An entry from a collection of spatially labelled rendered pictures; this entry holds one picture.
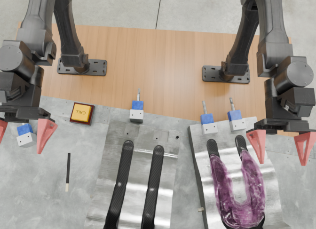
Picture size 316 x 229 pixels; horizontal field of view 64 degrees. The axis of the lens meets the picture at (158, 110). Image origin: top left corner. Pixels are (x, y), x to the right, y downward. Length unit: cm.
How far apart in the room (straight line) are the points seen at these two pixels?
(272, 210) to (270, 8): 65
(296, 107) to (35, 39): 60
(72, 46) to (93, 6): 136
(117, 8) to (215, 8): 80
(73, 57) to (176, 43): 44
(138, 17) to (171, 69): 115
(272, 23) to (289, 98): 22
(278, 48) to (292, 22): 176
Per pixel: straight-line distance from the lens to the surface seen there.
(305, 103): 58
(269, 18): 74
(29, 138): 103
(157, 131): 93
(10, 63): 60
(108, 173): 91
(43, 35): 68
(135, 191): 89
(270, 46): 69
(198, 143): 95
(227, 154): 96
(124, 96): 103
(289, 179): 112
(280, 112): 63
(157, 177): 90
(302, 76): 61
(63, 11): 88
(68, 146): 103
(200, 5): 228
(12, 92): 58
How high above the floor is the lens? 178
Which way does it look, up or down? 75 degrees down
